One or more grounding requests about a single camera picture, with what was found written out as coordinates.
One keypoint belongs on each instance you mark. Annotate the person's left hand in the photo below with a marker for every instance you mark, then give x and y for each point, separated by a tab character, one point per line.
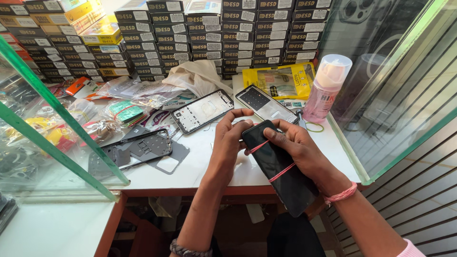
226	142

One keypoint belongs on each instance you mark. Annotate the person's right hand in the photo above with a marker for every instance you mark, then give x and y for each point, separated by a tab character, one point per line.
303	153

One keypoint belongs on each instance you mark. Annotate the black smartphone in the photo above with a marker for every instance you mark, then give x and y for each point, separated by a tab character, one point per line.
282	178

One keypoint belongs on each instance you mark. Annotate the green rubber band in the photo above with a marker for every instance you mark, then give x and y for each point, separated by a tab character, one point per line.
315	130

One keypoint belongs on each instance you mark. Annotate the red rubber band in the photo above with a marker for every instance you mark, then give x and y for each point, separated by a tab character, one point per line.
259	146
282	172

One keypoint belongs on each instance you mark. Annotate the small screwdriver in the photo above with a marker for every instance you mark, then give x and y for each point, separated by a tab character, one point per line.
301	119

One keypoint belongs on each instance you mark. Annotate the grey phone back panel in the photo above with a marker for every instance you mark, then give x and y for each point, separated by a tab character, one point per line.
178	153

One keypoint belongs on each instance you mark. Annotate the white label packet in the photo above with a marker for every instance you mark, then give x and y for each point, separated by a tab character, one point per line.
291	104

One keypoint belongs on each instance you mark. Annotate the pink wrist thread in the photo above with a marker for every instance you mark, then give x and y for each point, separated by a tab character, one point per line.
341	194

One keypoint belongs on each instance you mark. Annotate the pink spray bottle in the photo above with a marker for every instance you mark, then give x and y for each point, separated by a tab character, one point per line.
323	96

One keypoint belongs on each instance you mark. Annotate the white cloth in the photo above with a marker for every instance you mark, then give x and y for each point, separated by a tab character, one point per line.
198	78

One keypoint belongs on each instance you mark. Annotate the purple printed packet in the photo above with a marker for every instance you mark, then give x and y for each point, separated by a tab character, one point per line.
155	119

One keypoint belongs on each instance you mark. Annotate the yellow accessory packet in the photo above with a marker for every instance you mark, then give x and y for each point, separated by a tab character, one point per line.
282	80

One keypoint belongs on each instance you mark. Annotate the person's dark trousers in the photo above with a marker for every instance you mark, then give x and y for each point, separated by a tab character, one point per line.
298	237

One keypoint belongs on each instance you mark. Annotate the heap of clear plastic bags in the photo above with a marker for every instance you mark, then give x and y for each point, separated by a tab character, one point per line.
142	91

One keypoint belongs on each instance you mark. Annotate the bag of green parts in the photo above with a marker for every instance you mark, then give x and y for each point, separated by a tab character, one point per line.
125	111

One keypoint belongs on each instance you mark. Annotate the stack of black boxes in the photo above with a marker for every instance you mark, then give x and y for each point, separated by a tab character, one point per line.
214	35

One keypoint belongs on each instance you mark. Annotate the large glass side panel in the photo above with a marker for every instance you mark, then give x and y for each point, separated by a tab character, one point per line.
385	82

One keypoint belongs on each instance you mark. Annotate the person's pink sleeve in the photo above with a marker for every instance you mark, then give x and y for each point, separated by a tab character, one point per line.
412	250

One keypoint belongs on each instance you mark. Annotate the orange packet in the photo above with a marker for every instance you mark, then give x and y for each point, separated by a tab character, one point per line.
76	85

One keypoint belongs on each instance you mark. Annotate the heap of yellow boxes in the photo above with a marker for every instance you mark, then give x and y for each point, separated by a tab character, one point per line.
96	34

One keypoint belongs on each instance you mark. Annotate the green-edged glass partition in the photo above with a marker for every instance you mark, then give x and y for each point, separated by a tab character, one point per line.
53	107

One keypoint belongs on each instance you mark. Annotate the heap of coloured parts packets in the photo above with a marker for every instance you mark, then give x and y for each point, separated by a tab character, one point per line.
50	132

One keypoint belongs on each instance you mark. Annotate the silver phone middle frame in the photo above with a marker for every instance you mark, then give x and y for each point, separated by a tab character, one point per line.
201	111

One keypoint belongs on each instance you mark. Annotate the phone frame with black grid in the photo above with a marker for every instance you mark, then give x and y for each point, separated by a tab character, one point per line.
266	103

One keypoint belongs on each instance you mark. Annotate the dark phone frame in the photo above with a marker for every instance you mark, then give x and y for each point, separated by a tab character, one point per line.
142	146

